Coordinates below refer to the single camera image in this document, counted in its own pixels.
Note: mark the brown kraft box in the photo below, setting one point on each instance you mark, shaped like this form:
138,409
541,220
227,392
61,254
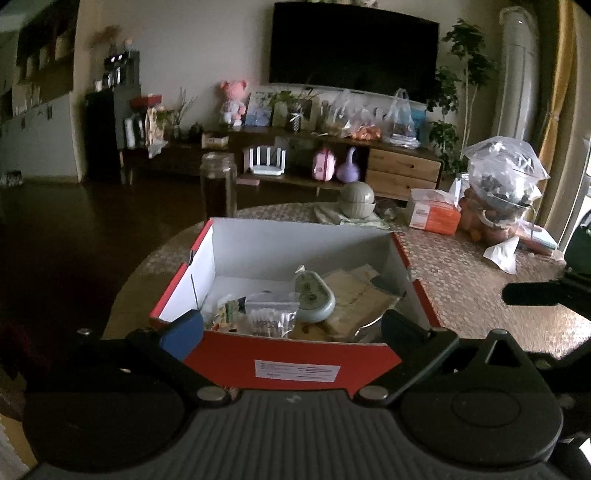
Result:
360,304

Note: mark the white plastic bag with snacks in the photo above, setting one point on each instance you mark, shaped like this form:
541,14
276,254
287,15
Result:
401,122

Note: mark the white router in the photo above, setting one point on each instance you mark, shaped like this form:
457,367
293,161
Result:
265,168

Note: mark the green lidded bowl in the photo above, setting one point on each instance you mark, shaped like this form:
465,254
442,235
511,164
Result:
356,201

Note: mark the clear plastic bag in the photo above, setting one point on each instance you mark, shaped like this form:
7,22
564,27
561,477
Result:
341,115

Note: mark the folded green cloth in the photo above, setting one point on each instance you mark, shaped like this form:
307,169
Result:
328,214

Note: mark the purple swan toy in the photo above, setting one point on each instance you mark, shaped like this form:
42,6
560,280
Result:
348,170

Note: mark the pile of oranges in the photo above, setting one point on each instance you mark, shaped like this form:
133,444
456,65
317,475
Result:
367,133

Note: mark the small colourful packet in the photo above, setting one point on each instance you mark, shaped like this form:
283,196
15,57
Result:
233,314

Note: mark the glass jar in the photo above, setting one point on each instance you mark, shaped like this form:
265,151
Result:
218,189

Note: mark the wall shelf unit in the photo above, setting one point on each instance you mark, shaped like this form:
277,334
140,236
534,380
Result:
32,92

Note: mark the red gift box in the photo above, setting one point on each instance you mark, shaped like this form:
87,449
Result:
147,101

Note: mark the stack of coloured papers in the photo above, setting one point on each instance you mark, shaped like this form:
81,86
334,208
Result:
542,240

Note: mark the red cardboard box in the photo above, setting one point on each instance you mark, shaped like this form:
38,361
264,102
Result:
295,369

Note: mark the pink bear plush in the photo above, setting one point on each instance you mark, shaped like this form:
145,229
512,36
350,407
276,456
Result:
233,104

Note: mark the white standing air conditioner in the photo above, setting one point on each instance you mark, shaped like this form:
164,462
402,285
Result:
517,74

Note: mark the potted green tree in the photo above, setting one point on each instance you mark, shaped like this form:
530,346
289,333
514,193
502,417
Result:
466,50

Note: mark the pink toy suitcase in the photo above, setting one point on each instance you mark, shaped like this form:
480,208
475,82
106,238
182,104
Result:
324,166

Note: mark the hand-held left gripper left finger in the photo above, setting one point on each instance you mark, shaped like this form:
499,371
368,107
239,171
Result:
184,334

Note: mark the clear bag of cotton swabs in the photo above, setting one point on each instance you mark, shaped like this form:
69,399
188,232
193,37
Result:
272,318

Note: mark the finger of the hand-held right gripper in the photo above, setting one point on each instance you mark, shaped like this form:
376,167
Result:
531,293

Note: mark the pale green oval case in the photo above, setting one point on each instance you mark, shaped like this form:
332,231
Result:
314,300

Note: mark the dried flower vase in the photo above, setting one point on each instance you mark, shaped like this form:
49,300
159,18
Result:
107,41

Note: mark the picture frame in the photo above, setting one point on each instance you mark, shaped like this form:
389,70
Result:
304,113

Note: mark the black television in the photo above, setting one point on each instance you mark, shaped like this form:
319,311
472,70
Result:
351,46

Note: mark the orange tissue box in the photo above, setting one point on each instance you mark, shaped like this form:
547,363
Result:
434,214

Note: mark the dark side cabinet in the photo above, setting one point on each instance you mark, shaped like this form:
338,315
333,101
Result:
104,138

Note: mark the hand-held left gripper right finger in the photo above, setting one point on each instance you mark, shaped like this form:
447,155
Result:
399,332

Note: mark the coffee machine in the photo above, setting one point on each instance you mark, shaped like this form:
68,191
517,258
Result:
121,69

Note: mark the yellow curtain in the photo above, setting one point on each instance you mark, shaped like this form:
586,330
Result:
558,92

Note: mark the wooden television cabinet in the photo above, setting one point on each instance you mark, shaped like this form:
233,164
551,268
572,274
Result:
401,173

